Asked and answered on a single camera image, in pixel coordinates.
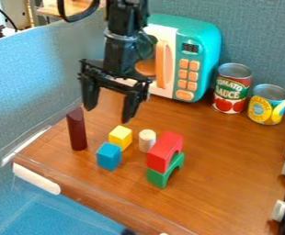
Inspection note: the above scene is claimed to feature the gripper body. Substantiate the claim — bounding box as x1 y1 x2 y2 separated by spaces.
77 28 159 102

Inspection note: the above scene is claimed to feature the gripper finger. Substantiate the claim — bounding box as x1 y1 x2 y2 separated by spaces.
120 90 145 125
81 76 102 112

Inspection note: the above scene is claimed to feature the yellow cube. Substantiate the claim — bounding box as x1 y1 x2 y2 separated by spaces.
107 125 134 151

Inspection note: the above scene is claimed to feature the blue cube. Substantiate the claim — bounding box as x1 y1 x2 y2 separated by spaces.
94 141 123 172

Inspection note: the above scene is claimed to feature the green arch block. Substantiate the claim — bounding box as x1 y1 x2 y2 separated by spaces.
144 151 188 190

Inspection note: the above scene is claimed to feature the white cylinder block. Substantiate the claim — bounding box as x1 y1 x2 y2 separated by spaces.
137 129 158 153

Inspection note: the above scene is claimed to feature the dark red cylinder block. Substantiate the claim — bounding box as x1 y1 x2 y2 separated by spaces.
64 106 89 151

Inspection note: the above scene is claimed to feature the toy microwave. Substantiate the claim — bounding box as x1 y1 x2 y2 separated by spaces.
120 13 224 103

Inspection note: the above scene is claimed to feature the red tomato sauce can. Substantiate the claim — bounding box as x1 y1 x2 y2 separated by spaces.
211 62 254 115

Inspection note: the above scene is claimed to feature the yellow and blue can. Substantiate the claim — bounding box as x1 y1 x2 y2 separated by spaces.
246 84 285 126

